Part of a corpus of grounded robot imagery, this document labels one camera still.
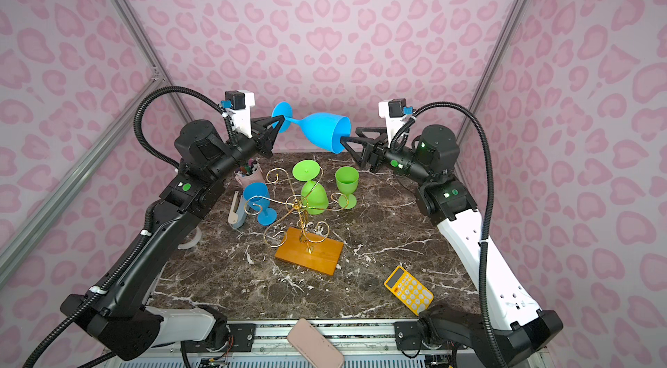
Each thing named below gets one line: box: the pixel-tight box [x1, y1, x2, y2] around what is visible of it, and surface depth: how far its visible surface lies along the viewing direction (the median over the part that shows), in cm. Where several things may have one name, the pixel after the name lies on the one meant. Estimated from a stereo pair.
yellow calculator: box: [383, 265, 435, 316], surface depth 82 cm
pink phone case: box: [286, 317, 345, 368], surface depth 72 cm
